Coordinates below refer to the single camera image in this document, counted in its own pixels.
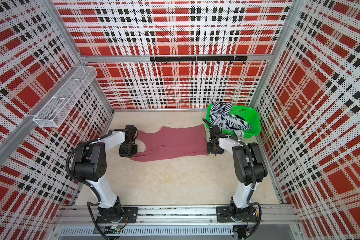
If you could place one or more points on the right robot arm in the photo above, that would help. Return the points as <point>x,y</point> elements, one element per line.
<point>250,170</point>

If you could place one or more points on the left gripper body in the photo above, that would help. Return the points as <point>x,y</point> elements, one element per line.
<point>127,149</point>

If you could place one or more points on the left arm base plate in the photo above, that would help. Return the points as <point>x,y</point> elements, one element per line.
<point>125,215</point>

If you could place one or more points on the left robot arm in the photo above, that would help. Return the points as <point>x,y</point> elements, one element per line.
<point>87,164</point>

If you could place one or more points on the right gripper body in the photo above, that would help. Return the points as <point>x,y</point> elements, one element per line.
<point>210,148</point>

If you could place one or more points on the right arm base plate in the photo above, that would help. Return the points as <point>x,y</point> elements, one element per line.
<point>229,214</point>

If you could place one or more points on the green plastic basket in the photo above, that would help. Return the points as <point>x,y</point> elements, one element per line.
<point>249,114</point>

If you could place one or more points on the striped tank top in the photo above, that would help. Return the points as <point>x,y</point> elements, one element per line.
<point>220,116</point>

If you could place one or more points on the black hook rail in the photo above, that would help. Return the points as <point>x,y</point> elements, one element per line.
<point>200,59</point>

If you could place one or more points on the maroon tank top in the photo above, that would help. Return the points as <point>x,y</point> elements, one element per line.
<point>170,143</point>

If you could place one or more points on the aluminium front rail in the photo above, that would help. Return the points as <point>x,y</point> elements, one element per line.
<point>177,215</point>

